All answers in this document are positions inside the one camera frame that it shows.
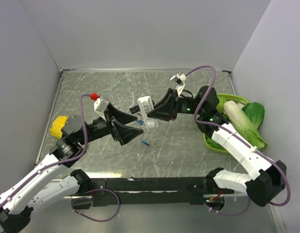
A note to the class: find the blue battery lone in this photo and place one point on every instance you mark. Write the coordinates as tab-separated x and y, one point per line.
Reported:
145	142

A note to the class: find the green cabbage toy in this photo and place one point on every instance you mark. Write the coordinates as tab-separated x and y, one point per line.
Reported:
220	105

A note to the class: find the black mounting base plate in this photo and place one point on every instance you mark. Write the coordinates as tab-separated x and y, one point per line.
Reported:
161	190

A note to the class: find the large bok choy toy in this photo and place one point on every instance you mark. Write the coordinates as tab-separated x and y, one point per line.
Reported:
243	125

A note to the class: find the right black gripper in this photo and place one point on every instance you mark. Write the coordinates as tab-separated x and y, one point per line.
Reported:
163	112

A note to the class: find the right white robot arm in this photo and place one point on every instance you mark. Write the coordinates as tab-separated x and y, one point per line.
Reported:
264	179

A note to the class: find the blue battery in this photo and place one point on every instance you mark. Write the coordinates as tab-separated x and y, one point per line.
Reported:
139	122

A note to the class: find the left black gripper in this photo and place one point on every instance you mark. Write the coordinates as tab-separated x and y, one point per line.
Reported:
123	133

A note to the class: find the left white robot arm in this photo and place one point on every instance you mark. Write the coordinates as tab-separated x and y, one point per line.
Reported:
34	192

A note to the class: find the green plastic basket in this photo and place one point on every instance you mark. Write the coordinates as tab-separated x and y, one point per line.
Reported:
234	98

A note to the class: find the white remote control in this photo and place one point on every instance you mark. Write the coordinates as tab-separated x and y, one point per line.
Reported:
146	105

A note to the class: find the yellow cabbage toy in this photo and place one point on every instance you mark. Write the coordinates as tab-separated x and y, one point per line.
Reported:
57	126

